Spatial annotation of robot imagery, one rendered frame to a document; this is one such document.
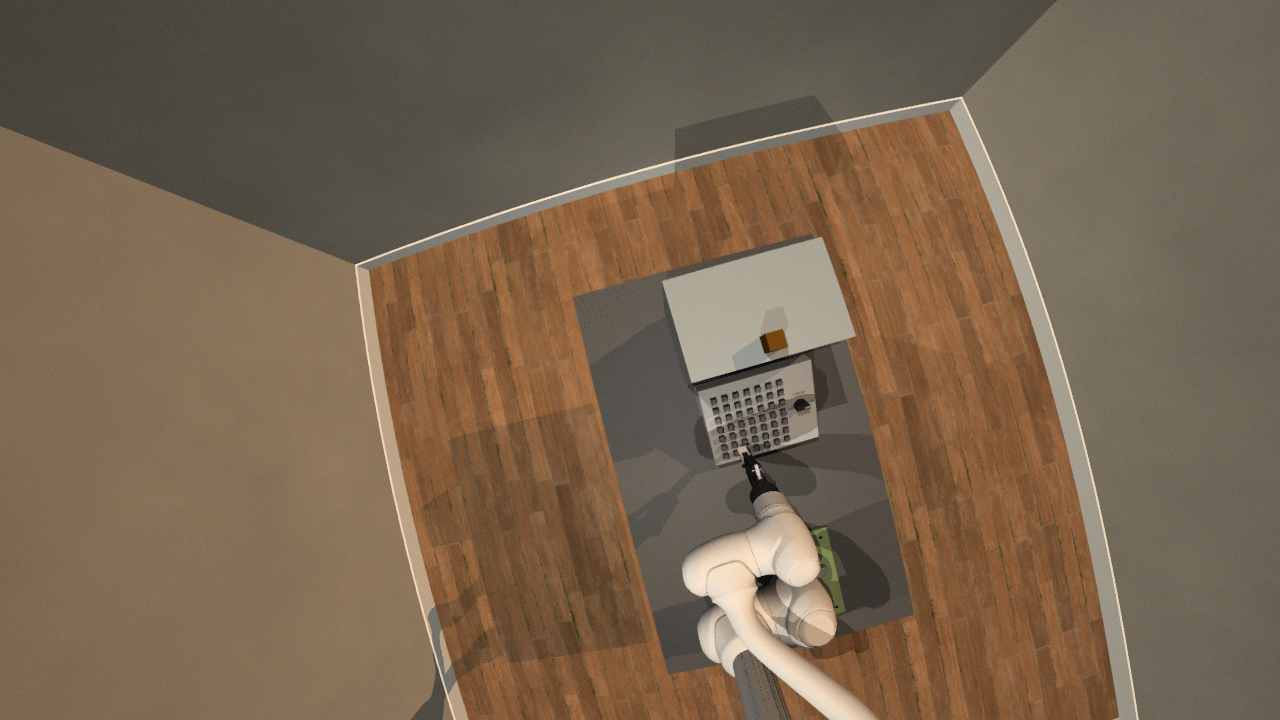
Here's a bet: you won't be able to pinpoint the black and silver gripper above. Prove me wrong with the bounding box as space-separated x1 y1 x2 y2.
737 446 780 502

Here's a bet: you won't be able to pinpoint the grey machine cabinet with sloped keypad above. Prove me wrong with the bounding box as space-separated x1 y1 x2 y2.
662 237 856 466

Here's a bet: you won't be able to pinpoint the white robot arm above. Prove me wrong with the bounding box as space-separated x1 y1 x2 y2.
682 491 879 720

